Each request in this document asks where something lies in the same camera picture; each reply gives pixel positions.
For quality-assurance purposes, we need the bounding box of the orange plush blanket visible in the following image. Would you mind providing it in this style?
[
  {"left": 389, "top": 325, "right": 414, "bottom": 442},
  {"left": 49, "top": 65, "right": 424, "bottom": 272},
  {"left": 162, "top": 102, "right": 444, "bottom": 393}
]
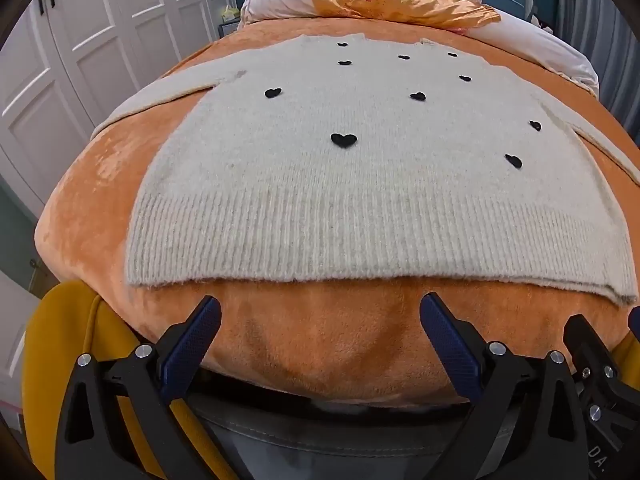
[{"left": 34, "top": 20, "right": 640, "bottom": 406}]

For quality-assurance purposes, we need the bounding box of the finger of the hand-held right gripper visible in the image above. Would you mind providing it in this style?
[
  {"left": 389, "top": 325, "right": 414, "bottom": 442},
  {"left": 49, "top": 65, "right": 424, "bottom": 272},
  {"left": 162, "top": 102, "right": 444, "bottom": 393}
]
[{"left": 564, "top": 314, "right": 640, "bottom": 411}]

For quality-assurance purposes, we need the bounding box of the cream sweater with black hearts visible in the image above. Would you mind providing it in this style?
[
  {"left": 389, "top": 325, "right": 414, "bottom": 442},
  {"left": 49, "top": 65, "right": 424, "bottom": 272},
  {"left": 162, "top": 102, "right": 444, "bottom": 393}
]
[{"left": 90, "top": 32, "right": 640, "bottom": 307}]

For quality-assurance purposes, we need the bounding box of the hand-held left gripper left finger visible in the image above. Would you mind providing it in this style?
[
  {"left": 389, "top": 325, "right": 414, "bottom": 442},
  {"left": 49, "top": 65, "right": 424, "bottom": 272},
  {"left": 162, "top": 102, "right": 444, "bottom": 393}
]
[{"left": 55, "top": 295, "right": 241, "bottom": 480}]

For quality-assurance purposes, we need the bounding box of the grey bed frame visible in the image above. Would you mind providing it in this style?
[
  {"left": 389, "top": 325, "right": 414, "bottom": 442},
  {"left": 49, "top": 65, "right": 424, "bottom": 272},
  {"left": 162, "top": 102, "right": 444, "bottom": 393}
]
[{"left": 190, "top": 392, "right": 506, "bottom": 480}]

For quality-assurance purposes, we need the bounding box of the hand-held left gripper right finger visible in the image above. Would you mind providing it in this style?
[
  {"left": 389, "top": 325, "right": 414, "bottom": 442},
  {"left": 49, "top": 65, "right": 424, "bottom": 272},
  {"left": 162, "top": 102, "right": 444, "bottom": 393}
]
[{"left": 419, "top": 292, "right": 601, "bottom": 480}]

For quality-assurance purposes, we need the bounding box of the white panelled wardrobe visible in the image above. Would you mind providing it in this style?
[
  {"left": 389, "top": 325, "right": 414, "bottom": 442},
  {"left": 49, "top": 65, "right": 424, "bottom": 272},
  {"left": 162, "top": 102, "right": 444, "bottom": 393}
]
[{"left": 0, "top": 0, "right": 236, "bottom": 221}]

